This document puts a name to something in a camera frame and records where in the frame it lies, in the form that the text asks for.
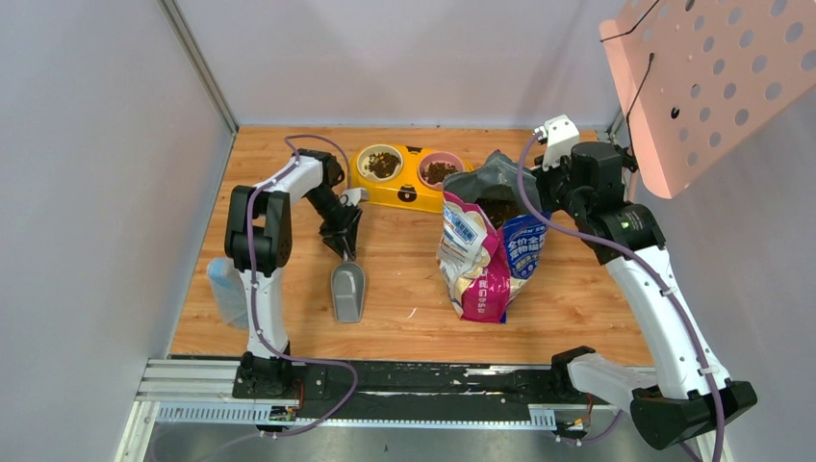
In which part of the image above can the metal scoop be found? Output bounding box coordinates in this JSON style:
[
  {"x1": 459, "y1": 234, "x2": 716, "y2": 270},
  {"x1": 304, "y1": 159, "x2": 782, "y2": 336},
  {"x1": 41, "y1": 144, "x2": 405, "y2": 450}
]
[{"x1": 330, "y1": 253, "x2": 367, "y2": 323}]

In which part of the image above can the pet food bag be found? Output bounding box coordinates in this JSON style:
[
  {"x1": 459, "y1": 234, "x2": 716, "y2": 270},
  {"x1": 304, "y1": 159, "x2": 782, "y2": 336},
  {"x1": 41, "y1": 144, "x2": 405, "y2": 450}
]
[{"x1": 436, "y1": 150, "x2": 551, "y2": 323}]

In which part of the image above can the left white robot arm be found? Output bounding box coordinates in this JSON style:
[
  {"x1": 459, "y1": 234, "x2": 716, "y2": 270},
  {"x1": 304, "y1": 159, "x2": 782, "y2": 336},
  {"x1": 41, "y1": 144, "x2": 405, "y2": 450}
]
[{"x1": 224, "y1": 149, "x2": 362, "y2": 398}]

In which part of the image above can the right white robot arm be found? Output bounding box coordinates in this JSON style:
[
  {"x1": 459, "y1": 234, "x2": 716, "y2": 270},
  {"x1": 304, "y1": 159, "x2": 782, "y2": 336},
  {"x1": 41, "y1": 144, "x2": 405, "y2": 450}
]
[{"x1": 533, "y1": 141, "x2": 758, "y2": 449}]

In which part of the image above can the brown pet food kibble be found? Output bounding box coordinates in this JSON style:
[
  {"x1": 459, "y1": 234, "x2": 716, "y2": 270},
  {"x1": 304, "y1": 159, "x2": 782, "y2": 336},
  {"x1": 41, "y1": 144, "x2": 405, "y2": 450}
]
[{"x1": 475, "y1": 198, "x2": 524, "y2": 230}]

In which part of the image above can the kibble in cream bowl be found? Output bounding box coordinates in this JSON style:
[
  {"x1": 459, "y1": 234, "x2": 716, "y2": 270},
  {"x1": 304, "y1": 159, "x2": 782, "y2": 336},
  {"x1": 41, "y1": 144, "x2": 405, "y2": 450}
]
[{"x1": 367, "y1": 152, "x2": 401, "y2": 180}]

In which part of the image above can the cream bowl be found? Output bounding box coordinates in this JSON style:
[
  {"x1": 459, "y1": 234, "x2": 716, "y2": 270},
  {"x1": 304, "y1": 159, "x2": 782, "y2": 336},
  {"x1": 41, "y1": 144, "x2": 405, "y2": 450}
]
[{"x1": 356, "y1": 144, "x2": 404, "y2": 183}]

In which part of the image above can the yellow double bowl feeder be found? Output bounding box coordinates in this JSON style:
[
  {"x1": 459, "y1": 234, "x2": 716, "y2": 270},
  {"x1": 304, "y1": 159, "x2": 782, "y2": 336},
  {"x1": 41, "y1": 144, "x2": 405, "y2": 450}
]
[{"x1": 351, "y1": 144, "x2": 472, "y2": 214}]

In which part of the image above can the kibble in pink bowl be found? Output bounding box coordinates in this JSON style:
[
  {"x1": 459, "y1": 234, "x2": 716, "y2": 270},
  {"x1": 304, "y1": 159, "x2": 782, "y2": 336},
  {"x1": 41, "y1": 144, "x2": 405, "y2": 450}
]
[{"x1": 420, "y1": 162, "x2": 458, "y2": 188}]

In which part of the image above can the pink bowl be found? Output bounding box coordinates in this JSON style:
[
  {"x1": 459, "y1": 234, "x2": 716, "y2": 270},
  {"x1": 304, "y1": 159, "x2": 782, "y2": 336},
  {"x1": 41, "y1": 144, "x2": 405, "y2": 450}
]
[{"x1": 418, "y1": 151, "x2": 466, "y2": 191}]

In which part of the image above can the clear plastic bag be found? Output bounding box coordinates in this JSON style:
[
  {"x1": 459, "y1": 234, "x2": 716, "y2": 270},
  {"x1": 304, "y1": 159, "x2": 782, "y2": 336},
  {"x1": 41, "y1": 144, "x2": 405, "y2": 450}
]
[{"x1": 206, "y1": 258, "x2": 248, "y2": 330}]

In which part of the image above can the pink perforated stand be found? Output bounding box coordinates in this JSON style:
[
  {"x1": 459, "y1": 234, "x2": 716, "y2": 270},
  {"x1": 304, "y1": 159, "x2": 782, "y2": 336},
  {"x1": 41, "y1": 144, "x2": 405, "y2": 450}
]
[{"x1": 599, "y1": 0, "x2": 815, "y2": 199}]

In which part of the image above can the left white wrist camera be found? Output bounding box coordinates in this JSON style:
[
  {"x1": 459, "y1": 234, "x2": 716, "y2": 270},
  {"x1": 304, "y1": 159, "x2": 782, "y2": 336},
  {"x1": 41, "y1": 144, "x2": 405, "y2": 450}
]
[{"x1": 340, "y1": 187, "x2": 370, "y2": 207}]

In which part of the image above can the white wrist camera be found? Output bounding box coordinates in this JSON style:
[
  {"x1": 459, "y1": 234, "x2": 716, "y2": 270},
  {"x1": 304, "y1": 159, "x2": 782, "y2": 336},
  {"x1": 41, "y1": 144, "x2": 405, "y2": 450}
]
[
  {"x1": 533, "y1": 115, "x2": 580, "y2": 171},
  {"x1": 340, "y1": 187, "x2": 370, "y2": 207}
]

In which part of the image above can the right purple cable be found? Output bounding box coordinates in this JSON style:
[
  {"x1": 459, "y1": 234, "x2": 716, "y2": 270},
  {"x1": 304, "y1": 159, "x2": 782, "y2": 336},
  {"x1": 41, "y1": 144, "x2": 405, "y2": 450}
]
[{"x1": 516, "y1": 132, "x2": 728, "y2": 462}]

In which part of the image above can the purple cable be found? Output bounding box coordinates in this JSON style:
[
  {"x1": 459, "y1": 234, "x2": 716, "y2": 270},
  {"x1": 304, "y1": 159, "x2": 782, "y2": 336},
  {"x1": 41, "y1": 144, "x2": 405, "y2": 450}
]
[
  {"x1": 516, "y1": 132, "x2": 728, "y2": 462},
  {"x1": 244, "y1": 134, "x2": 360, "y2": 441}
]

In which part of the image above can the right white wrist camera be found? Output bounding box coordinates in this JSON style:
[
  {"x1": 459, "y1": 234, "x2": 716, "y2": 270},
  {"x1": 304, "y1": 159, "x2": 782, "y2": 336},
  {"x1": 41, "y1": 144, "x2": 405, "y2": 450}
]
[{"x1": 533, "y1": 115, "x2": 580, "y2": 171}]

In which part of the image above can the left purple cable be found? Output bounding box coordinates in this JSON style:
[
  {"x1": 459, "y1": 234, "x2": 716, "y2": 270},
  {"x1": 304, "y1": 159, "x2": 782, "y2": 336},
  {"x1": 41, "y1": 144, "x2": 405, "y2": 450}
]
[{"x1": 244, "y1": 134, "x2": 360, "y2": 441}]

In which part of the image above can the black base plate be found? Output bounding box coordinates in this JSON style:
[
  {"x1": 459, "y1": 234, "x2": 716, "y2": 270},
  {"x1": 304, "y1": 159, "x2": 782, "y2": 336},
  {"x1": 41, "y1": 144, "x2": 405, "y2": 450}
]
[{"x1": 232, "y1": 361, "x2": 605, "y2": 423}]

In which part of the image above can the aluminium rail frame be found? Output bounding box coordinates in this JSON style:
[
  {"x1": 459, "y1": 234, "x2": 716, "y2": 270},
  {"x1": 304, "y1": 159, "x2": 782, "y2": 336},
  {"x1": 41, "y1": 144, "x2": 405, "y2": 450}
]
[{"x1": 136, "y1": 357, "x2": 619, "y2": 448}]

